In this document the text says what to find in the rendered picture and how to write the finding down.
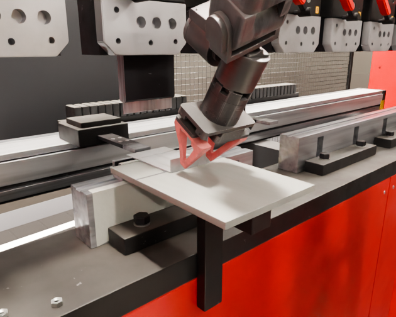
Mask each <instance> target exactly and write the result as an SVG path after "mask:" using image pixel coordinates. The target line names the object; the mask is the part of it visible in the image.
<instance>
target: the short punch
mask: <svg viewBox="0 0 396 317"><path fill-rule="evenodd" d="M117 61H118V81H119V100H120V101H121V102H123V114H129V113H139V112H144V111H153V110H158V109H168V108H172V97H174V96H175V84H174V55H117Z"/></svg>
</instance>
